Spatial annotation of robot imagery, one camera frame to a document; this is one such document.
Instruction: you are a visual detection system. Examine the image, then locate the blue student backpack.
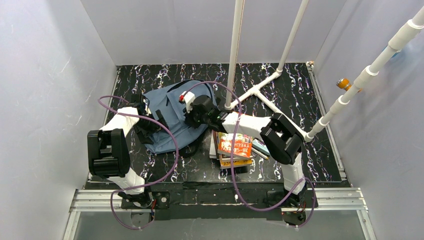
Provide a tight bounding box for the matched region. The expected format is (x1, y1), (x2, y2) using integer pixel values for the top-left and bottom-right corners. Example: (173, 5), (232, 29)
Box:
(143, 79), (217, 154)

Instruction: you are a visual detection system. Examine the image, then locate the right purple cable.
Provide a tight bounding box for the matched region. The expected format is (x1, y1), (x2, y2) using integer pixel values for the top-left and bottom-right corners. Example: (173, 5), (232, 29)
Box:
(181, 81), (317, 229)

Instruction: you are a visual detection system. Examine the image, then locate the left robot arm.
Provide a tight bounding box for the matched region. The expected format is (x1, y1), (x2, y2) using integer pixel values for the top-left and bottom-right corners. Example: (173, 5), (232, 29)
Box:
(87, 93), (162, 204)

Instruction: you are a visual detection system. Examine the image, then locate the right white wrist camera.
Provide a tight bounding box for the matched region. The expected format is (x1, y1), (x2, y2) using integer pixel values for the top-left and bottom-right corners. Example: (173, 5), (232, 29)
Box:
(178, 91), (196, 113)

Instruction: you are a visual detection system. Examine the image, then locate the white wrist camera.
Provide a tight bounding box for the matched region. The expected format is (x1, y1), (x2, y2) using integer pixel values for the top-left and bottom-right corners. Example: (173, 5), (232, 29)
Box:
(129, 93), (151, 116)
(178, 91), (196, 113)

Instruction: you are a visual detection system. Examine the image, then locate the purple cable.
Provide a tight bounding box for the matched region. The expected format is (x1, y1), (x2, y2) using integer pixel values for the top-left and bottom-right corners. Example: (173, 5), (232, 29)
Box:
(181, 81), (317, 229)
(97, 95), (180, 231)

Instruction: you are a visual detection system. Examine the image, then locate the blue white eraser case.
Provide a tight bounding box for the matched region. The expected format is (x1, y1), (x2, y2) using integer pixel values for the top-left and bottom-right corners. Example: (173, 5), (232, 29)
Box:
(252, 138), (270, 156)

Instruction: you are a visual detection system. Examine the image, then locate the white pvc pipe frame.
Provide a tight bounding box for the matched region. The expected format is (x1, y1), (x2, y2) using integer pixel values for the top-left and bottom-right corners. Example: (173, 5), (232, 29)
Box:
(224, 0), (424, 143)

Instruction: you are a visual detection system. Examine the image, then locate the aluminium rail base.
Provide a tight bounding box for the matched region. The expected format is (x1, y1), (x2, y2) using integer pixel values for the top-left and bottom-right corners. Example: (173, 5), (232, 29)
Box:
(64, 182), (376, 240)

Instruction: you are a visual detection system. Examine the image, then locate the yellow orange book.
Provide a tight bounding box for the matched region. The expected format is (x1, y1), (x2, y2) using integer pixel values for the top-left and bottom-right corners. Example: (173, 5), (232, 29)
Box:
(216, 150), (253, 169)

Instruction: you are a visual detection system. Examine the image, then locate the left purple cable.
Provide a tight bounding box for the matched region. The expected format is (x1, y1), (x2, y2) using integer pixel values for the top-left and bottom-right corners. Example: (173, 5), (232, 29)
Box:
(97, 95), (180, 231)

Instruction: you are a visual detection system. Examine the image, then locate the orange knob on wall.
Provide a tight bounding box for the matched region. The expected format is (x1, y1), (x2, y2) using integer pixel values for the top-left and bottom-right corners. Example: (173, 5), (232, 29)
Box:
(336, 78), (352, 92)

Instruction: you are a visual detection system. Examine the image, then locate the orange treehouse book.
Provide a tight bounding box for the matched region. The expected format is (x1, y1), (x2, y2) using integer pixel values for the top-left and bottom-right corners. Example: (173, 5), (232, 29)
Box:
(216, 132), (253, 160)

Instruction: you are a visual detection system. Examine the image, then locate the bottom dark white book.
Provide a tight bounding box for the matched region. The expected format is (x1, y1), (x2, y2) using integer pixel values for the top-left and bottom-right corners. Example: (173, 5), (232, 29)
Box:
(209, 130), (218, 160)

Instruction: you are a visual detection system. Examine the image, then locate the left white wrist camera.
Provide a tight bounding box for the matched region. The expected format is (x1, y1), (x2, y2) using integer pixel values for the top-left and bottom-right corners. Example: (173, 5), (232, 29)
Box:
(129, 93), (151, 116)

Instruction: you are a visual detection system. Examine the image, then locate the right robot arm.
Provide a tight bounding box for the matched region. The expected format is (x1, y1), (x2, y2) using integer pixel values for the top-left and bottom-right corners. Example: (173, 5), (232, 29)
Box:
(179, 92), (306, 198)

